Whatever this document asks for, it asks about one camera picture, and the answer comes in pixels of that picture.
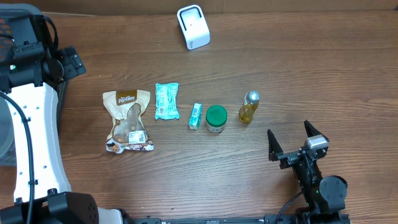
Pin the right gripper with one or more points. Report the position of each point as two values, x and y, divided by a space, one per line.
289 158

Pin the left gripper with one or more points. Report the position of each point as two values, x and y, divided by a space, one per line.
71 61

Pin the yellow bottle silver cap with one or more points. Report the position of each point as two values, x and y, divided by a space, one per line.
250 105

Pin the green lid jar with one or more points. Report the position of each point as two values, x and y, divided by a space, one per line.
216 118

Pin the snack packet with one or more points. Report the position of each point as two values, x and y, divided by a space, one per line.
128 132

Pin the small kleenex tissue pack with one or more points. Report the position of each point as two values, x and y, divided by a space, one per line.
195 117

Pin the teal tissue pack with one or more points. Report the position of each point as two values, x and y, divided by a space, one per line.
166 101

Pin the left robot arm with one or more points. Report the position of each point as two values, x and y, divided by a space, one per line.
30 76

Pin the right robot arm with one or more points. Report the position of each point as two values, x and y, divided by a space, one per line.
321 199

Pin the white barcode scanner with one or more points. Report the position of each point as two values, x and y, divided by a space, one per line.
193 25

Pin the grey plastic mesh basket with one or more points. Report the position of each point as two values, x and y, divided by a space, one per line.
8 149

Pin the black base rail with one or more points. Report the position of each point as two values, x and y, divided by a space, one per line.
211 221

